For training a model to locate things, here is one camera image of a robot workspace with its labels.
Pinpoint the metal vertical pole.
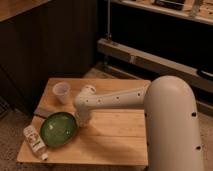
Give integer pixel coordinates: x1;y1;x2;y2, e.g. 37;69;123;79
107;0;111;42

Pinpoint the white squeeze tube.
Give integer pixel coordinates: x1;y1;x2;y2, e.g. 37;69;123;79
23;125;48;161

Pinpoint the dark flat rectangular object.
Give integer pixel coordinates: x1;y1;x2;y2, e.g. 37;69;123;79
34;107;53;118

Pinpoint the green ceramic bowl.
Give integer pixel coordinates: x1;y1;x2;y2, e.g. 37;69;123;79
40;112;78;147

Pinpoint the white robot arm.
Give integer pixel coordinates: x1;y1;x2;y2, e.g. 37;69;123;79
74;76;204;171

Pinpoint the clear plastic cup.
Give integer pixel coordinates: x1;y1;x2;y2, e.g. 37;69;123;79
52;82;70;104

